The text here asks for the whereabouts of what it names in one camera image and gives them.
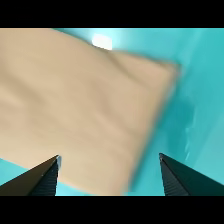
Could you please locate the orange shirt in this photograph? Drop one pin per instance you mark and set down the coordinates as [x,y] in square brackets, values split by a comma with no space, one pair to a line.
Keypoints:
[83,110]

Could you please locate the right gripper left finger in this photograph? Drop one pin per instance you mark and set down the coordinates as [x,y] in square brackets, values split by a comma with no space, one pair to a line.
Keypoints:
[40,181]

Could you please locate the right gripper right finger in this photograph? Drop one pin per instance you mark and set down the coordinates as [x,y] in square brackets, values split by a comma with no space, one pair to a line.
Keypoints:
[186,181]

